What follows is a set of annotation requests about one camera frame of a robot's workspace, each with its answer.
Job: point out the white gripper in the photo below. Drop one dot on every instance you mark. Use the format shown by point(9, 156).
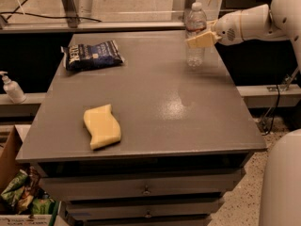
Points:
point(228, 28)

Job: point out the clear plastic water bottle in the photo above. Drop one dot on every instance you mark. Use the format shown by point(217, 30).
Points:
point(195, 24)

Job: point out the blue chip bag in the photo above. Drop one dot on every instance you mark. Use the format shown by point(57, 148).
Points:
point(83, 57)

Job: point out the white pump dispenser bottle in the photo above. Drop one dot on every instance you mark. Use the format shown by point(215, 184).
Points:
point(12, 89)

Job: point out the brown snack bag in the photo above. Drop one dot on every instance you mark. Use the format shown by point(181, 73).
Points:
point(31, 188)

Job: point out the green bag in box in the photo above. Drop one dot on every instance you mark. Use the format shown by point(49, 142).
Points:
point(44, 206)

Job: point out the green snack bag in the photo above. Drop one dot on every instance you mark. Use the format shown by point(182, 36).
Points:
point(13, 192)

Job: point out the grey drawer cabinet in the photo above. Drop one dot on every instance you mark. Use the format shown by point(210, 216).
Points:
point(185, 133)

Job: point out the yellow sponge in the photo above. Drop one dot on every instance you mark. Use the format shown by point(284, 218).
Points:
point(102, 126)

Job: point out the top drawer knob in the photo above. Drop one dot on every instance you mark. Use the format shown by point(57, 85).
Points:
point(146, 191)

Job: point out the drawer knob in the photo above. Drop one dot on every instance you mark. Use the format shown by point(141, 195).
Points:
point(148, 215)
point(146, 191)

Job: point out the lower drawer knob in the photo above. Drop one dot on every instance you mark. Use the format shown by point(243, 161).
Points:
point(148, 215)

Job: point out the cardboard box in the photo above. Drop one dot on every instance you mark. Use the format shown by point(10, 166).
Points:
point(9, 167)

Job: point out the metal frame rail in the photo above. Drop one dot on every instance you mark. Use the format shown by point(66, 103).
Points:
point(33, 16)

